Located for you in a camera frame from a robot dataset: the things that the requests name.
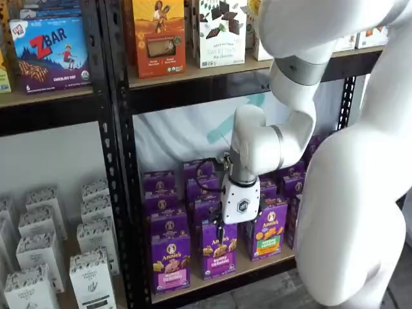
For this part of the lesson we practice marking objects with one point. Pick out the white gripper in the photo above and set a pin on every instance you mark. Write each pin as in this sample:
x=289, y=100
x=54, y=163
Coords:
x=241, y=206

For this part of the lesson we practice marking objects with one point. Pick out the purple Annie's box pink patch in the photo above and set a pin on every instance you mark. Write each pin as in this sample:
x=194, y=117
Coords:
x=170, y=264

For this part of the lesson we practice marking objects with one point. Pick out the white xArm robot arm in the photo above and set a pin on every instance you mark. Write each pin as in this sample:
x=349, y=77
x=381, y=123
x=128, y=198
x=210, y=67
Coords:
x=354, y=193

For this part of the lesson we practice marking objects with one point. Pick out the purple Annie's box green patch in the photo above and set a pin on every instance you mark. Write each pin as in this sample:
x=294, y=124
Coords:
x=268, y=230

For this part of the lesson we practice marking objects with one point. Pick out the purple Annie's snack box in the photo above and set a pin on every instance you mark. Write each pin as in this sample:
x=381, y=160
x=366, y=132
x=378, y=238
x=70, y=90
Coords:
x=193, y=190
x=291, y=169
x=202, y=209
x=268, y=188
x=162, y=201
x=294, y=185
x=169, y=220
x=313, y=146
x=159, y=181
x=206, y=169

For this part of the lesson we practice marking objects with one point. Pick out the purple Annie's box orange patch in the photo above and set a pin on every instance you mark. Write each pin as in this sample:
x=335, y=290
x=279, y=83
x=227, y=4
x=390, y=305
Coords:
x=293, y=222

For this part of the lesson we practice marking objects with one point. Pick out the white printed carton box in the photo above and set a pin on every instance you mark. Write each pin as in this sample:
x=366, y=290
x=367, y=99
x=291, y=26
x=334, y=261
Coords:
x=96, y=209
x=38, y=254
x=29, y=291
x=6, y=238
x=96, y=236
x=43, y=199
x=5, y=209
x=91, y=283
x=38, y=223
x=96, y=189

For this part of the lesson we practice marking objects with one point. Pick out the Simple Mills yellow bars box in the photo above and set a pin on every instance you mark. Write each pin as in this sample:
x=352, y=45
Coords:
x=256, y=45

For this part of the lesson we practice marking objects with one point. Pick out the Simple Mills chocolate thins box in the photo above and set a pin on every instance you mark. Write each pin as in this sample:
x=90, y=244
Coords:
x=222, y=35

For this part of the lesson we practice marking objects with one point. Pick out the orange Revival snack box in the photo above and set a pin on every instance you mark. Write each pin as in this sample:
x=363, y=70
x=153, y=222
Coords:
x=159, y=38

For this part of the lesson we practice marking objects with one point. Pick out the sea salt crackers box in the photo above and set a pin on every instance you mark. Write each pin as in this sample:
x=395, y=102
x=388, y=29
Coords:
x=371, y=38

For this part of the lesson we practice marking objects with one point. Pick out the blue purple Zbar box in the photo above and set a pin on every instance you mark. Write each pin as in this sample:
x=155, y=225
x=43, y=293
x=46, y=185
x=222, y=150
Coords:
x=51, y=54
x=51, y=9

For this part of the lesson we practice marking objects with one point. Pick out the white backdrop sheet teal logo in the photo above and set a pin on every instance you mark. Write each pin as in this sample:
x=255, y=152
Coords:
x=180, y=135

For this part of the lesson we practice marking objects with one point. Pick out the black metal shelving unit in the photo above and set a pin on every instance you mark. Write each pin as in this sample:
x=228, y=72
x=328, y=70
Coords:
x=96, y=64
x=117, y=48

